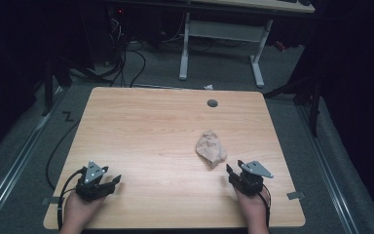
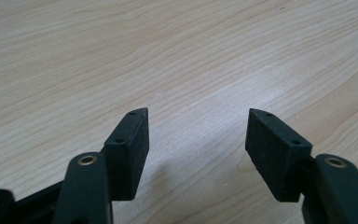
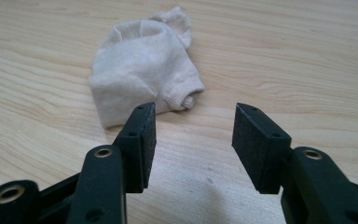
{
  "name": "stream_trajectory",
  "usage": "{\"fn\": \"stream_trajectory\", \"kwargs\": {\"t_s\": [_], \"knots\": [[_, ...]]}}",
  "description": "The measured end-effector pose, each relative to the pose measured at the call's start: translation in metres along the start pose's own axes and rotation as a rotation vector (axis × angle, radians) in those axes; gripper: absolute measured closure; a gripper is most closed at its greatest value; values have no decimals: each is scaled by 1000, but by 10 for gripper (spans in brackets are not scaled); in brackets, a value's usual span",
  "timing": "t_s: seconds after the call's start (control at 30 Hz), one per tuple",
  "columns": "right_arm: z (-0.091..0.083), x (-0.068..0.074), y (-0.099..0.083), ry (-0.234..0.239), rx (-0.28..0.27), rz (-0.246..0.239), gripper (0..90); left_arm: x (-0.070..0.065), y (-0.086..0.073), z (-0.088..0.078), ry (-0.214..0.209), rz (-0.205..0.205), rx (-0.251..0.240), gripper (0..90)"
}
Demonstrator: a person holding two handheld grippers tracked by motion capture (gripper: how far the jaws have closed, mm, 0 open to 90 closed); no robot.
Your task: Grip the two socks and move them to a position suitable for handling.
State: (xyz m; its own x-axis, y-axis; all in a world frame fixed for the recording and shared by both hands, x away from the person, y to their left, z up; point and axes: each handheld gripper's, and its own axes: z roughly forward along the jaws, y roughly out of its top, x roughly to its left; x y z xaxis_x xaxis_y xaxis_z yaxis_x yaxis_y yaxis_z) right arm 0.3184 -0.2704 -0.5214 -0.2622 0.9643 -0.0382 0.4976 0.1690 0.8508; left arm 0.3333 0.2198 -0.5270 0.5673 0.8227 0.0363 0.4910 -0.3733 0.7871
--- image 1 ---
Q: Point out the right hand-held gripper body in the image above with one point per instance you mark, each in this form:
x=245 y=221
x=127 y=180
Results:
x=250 y=183

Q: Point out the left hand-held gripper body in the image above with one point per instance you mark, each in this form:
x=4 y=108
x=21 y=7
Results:
x=91 y=188

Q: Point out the beige cloth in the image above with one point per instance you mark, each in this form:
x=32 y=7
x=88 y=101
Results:
x=210 y=148

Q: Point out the person's left hand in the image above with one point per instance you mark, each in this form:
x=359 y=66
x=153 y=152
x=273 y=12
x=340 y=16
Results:
x=78 y=211

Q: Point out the person's right hand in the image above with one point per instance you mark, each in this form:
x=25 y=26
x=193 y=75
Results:
x=253 y=211

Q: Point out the grey tape piece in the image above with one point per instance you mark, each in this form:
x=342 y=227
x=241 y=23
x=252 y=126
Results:
x=50 y=201
x=295 y=195

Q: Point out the white crumpled paper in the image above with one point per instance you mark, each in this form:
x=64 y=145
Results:
x=208 y=87

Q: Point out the black metal stand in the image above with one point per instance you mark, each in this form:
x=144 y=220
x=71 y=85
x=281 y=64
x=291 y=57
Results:
x=308 y=94
x=50 y=84

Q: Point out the red object under desk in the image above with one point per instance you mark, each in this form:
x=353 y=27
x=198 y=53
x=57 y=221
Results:
x=279 y=46

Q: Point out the white-legged desk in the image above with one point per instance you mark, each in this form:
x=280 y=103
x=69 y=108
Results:
x=227 y=31

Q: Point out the silver floor rail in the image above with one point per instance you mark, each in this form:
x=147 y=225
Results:
x=11 y=169
x=329 y=172

